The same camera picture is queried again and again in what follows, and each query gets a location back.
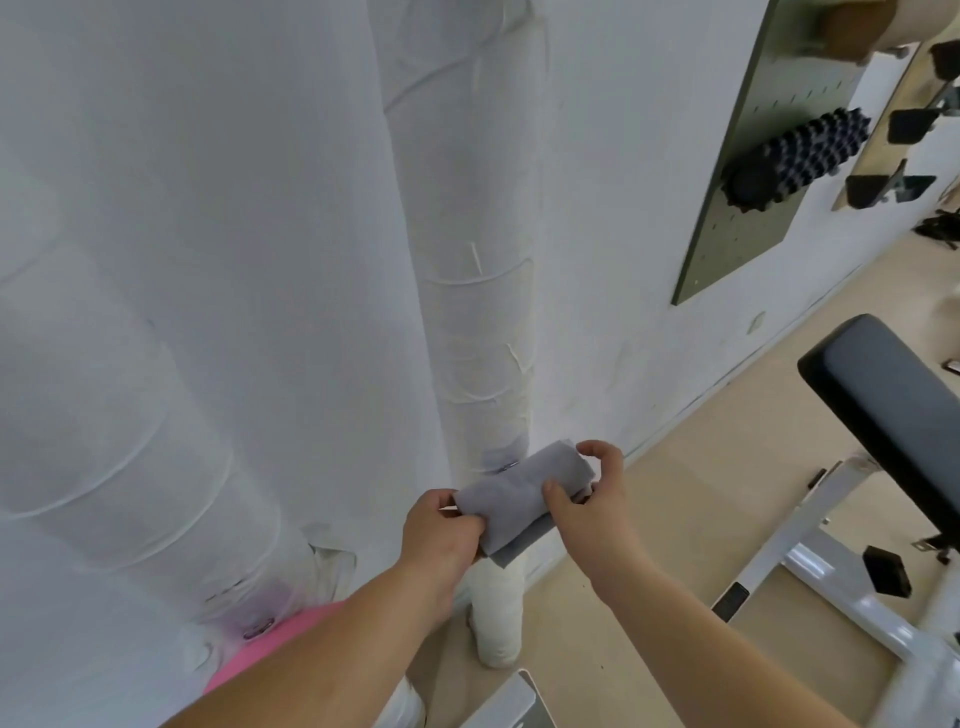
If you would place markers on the person's right hand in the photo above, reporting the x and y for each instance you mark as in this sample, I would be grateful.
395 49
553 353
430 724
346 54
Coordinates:
596 529

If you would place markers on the person's left hand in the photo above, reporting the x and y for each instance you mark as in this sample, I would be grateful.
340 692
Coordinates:
435 540

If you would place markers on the person's right thumb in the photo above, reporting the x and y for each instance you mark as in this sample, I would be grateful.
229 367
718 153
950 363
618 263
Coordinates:
561 497

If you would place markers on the person's left fingers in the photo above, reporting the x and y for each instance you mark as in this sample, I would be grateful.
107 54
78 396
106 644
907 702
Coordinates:
442 501

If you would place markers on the grey cloth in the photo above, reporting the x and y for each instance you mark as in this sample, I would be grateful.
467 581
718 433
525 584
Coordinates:
517 499

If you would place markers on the person's right forearm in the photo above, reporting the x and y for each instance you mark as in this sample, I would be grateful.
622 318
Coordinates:
712 652

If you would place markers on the person's left forearm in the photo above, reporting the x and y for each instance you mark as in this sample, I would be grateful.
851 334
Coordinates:
315 664

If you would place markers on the pink shirt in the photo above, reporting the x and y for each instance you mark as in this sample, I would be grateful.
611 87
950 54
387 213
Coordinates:
270 649

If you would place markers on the white wrapped vertical pipe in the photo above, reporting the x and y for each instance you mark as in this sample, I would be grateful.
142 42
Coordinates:
469 225

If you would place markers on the white wrapped slanted pipe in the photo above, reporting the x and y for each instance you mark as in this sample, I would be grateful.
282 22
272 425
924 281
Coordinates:
112 420

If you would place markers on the black padded bench cushion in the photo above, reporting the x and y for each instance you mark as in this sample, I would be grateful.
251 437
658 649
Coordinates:
892 405

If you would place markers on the black knobbed foam roller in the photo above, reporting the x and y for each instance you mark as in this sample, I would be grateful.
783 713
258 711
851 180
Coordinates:
795 161

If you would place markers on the brown cork roller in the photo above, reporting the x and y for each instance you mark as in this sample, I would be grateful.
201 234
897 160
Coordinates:
870 26

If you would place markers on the white metal frame corner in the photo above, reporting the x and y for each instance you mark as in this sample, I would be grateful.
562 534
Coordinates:
499 705

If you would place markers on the white metal bench frame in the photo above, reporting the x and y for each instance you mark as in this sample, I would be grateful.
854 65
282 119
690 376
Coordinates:
817 555

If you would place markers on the white wall outlet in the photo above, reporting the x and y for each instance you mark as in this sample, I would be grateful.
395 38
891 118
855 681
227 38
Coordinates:
757 322

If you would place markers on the black rubber frame end cap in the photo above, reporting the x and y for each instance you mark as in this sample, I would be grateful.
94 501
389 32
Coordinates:
887 571

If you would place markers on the olive perforated wall panel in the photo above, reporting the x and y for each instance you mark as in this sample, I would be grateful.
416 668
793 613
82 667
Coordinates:
757 135

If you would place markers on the black wall hook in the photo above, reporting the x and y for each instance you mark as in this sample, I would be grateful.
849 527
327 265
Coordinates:
946 56
911 124
885 187

